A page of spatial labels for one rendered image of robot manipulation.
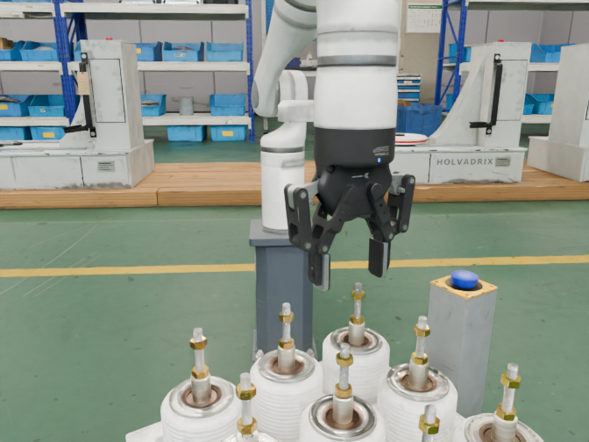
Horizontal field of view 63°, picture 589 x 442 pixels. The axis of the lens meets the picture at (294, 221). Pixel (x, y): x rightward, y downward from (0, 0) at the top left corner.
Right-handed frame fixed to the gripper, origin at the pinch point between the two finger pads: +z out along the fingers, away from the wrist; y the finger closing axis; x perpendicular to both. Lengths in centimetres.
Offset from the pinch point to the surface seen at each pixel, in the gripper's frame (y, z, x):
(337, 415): -1.0, 16.9, 0.2
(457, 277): 26.8, 9.9, 9.6
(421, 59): 446, -48, 467
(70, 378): -25, 43, 65
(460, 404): 26.3, 29.7, 6.4
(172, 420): -16.6, 18.2, 9.8
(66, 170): -11, 24, 228
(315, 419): -3.0, 17.6, 1.5
